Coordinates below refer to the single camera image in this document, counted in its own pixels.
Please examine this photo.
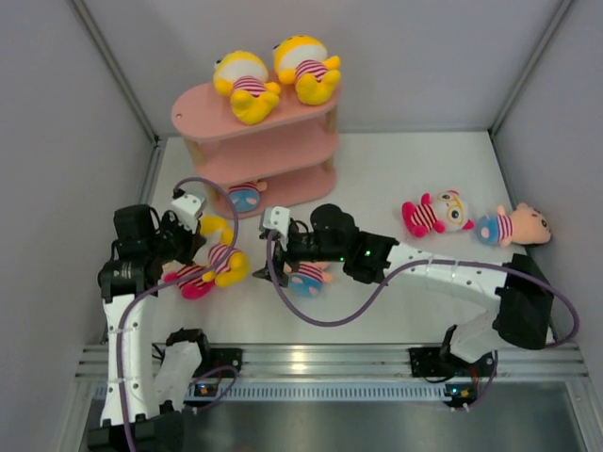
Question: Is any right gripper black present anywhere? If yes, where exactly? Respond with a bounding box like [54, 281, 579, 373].
[253, 229, 347, 288]

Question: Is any white pink bear plush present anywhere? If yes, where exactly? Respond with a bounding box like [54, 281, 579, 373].
[163, 264, 216, 300]
[401, 189, 475, 238]

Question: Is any boy doll plush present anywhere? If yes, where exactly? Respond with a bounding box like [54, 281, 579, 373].
[284, 262, 334, 298]
[227, 180, 268, 213]
[475, 202, 552, 248]

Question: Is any yellow frog plush toy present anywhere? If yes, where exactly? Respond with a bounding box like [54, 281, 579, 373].
[272, 35, 341, 105]

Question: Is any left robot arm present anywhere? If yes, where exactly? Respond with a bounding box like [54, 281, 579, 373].
[87, 195, 213, 451]

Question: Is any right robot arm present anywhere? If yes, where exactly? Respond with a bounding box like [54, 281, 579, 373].
[253, 203, 554, 374]

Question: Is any boy doll plush in shelf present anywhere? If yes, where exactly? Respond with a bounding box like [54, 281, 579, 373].
[227, 180, 268, 213]

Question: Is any pink three-tier shelf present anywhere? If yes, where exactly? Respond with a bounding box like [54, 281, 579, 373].
[171, 83, 340, 218]

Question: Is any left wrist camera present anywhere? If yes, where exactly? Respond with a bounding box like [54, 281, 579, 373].
[171, 191, 206, 234]

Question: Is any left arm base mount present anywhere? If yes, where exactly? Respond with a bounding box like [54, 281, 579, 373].
[193, 347, 243, 378]

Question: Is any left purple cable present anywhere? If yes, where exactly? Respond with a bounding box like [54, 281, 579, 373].
[117, 176, 239, 450]

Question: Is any purple cable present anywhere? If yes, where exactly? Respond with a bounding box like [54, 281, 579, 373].
[117, 176, 239, 450]
[265, 234, 581, 415]

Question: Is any white slotted cable duct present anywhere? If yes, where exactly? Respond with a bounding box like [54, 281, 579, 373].
[93, 379, 453, 401]

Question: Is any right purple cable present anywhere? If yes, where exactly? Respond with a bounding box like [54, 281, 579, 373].
[265, 234, 581, 415]

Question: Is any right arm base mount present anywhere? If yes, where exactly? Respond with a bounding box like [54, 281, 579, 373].
[408, 347, 494, 382]

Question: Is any aluminium front rail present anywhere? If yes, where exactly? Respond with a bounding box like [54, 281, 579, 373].
[74, 342, 590, 379]

